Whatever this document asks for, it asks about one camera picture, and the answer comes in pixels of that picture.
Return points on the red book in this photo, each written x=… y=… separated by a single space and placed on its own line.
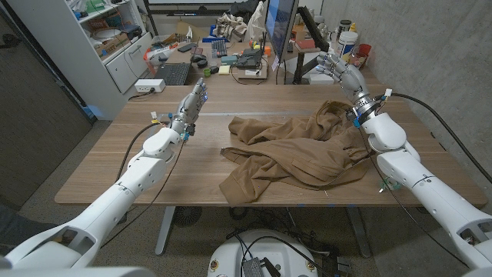
x=305 y=44

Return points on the clear green tape roll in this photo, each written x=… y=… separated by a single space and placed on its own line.
x=396 y=186

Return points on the grey table leg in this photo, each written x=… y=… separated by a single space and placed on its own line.
x=359 y=232
x=164 y=231

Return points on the white flat box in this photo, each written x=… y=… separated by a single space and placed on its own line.
x=317 y=79

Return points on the computer monitor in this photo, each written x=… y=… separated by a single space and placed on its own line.
x=278 y=23

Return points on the white wipes canister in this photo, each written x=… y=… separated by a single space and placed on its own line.
x=346 y=42

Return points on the brown jacket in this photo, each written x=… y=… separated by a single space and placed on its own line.
x=292 y=157

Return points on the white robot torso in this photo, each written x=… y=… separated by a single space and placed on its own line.
x=77 y=272

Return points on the dark-lidded bottle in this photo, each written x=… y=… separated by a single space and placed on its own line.
x=344 y=26

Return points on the black phone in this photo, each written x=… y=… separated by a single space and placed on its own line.
x=187 y=47

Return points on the black keyboard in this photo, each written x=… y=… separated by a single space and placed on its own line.
x=173 y=74

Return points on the black router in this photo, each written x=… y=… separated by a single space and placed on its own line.
x=250 y=59

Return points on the yellow sticky notes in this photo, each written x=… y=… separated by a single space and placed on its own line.
x=224 y=70

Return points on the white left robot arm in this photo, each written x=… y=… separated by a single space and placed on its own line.
x=115 y=200

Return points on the blue box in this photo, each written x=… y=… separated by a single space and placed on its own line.
x=211 y=38

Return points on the red cup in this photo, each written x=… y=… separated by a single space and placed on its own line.
x=365 y=50

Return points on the white power strip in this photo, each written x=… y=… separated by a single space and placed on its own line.
x=148 y=85

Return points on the white shelf cabinet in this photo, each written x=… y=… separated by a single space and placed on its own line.
x=77 y=65

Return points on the small green cup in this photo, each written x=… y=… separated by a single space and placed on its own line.
x=207 y=72

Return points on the white red plastic bag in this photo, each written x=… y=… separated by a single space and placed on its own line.
x=159 y=55

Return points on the teal case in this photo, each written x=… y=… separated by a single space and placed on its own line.
x=229 y=59

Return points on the black computer mouse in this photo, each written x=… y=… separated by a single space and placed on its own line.
x=199 y=58

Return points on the cardboard box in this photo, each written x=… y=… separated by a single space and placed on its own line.
x=111 y=45

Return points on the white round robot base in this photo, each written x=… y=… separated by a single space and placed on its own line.
x=230 y=254

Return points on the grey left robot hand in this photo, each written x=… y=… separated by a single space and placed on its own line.
x=186 y=111

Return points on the grey module on base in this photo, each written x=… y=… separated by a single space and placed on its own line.
x=253 y=268

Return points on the plaid cloth bag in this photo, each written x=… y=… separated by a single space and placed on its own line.
x=230 y=27

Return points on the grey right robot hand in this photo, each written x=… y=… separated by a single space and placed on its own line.
x=351 y=81

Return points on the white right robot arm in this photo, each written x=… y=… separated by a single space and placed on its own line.
x=430 y=188

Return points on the black round fan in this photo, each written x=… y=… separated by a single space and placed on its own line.
x=187 y=216

